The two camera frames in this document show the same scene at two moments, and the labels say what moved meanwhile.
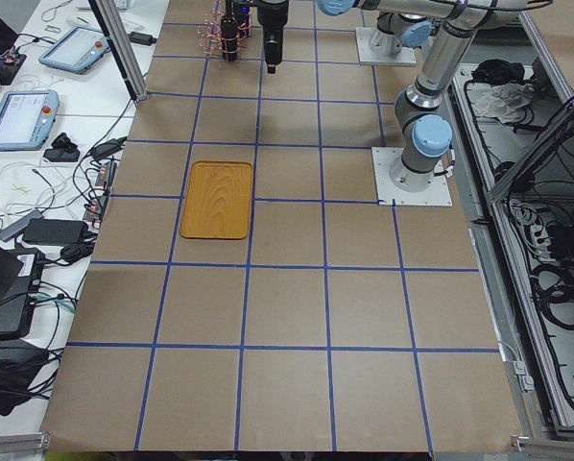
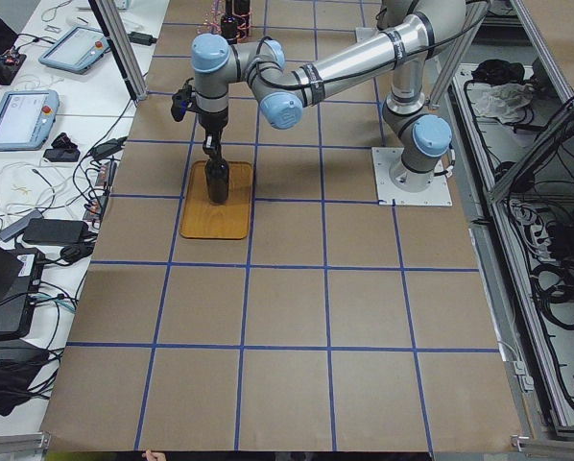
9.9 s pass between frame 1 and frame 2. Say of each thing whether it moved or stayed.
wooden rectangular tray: stayed
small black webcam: stayed
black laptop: stayed
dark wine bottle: moved
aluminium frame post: stayed
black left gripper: moved
